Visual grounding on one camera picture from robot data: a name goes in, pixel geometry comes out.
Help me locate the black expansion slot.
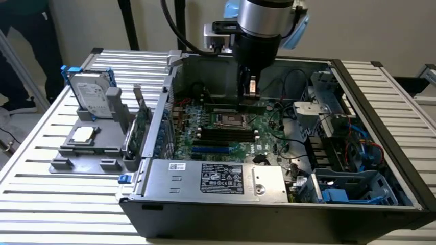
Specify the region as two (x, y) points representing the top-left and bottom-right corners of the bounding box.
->
(189, 153), (229, 161)

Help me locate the silver CPU chip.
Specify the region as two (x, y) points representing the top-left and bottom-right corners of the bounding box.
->
(72, 126), (96, 142)

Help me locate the green Dell motherboard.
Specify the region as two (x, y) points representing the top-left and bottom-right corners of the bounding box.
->
(169, 101), (292, 164)

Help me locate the green RAM stick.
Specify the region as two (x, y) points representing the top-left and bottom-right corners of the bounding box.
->
(203, 103), (267, 116)

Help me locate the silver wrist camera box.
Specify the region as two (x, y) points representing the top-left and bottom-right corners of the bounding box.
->
(203, 21), (237, 56)

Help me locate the grey metal disk bay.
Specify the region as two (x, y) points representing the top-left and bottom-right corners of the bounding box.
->
(292, 70), (361, 143)

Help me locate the person in dark trousers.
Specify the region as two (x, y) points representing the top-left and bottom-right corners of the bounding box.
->
(0, 0), (67, 113)

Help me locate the CPU socket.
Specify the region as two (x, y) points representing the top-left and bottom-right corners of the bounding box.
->
(211, 111), (253, 129)

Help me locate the black stand pole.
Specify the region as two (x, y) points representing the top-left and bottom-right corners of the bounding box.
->
(117, 0), (141, 51)

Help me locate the blue wire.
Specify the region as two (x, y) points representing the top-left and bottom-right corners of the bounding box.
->
(344, 120), (383, 169)

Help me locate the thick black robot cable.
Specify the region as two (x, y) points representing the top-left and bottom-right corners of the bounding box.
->
(160, 0), (220, 57)

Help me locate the red wire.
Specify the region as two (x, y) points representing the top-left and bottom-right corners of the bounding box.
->
(344, 141), (385, 172)

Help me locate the green graphics card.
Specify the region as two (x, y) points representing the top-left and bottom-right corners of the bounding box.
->
(123, 83), (152, 159)

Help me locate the blue plastic drive carrier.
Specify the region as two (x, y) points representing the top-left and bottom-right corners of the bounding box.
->
(309, 167), (400, 205)

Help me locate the black open PC case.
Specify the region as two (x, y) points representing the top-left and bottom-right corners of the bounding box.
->
(116, 50), (436, 241)

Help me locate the grey parts rack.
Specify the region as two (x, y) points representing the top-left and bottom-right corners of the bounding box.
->
(48, 86), (151, 177)

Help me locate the hard disk in blue bracket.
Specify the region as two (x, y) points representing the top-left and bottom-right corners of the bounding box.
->
(60, 65), (119, 121)

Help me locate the blue expansion slot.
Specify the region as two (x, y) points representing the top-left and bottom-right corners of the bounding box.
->
(192, 145), (232, 154)

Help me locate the silver power supply unit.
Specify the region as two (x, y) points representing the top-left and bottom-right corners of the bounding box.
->
(141, 159), (291, 204)

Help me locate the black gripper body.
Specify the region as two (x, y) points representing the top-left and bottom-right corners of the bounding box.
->
(232, 33), (284, 75)

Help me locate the black RAM slot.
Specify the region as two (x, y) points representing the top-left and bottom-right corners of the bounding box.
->
(196, 135), (259, 144)
(197, 132), (260, 141)
(201, 126), (261, 135)
(199, 129), (260, 138)

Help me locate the aluminium profile frame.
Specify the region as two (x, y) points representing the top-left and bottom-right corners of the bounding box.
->
(411, 63), (436, 106)

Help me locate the metal slat table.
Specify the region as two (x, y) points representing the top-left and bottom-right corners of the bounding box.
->
(0, 47), (436, 245)

